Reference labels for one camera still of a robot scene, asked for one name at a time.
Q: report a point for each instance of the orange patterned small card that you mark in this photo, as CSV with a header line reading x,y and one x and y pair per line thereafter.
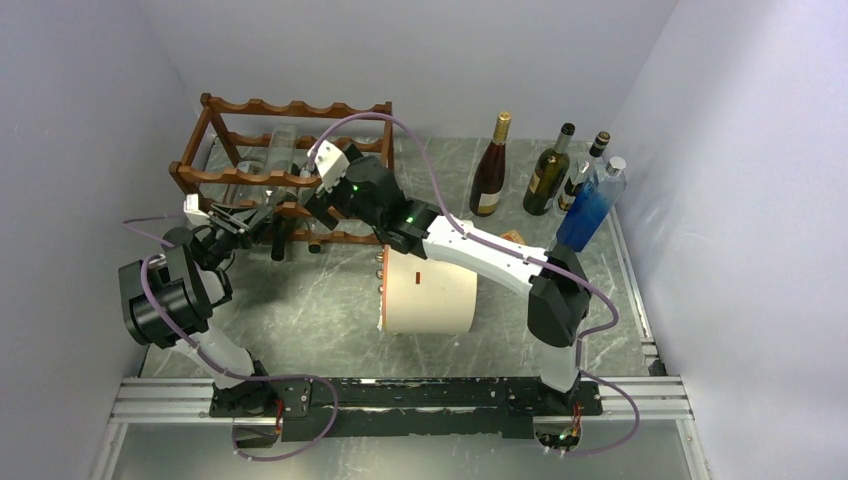
x,y
513,236

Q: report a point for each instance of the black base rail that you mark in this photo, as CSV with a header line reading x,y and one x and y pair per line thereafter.
x,y
385,407

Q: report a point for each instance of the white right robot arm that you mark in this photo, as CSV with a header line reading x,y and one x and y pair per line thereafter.
x,y
359,186

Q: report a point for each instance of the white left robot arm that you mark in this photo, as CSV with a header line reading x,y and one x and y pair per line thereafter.
x,y
168,300

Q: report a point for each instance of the black capped bottle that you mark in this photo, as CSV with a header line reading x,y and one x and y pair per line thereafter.
x,y
283,225

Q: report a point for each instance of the dark bottle white label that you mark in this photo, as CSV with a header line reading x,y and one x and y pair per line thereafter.
x,y
489,175

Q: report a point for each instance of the blue boxed bottle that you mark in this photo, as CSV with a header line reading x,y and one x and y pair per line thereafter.
x,y
602,187

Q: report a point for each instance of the white cylindrical container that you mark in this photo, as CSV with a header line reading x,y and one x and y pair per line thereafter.
x,y
424,296

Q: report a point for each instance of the brown wooden wine rack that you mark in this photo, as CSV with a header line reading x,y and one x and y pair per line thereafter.
x,y
189,178

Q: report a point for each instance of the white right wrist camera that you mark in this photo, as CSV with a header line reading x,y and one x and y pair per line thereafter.
x,y
330,162

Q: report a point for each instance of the aluminium frame rail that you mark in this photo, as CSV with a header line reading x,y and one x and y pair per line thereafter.
x,y
159,428

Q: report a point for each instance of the dark green wine bottle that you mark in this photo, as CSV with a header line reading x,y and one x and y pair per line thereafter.
x,y
548,173

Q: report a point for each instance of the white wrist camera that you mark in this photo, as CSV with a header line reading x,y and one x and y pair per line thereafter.
x,y
330,162
195,216

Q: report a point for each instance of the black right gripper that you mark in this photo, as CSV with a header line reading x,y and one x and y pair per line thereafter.
x,y
319,206

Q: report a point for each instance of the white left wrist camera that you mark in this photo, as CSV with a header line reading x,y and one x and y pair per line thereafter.
x,y
195,216

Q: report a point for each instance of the clear glass liquor bottle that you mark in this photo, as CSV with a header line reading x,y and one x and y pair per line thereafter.
x,y
580,169

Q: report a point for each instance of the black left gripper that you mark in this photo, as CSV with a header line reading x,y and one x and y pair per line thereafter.
x,y
236,228

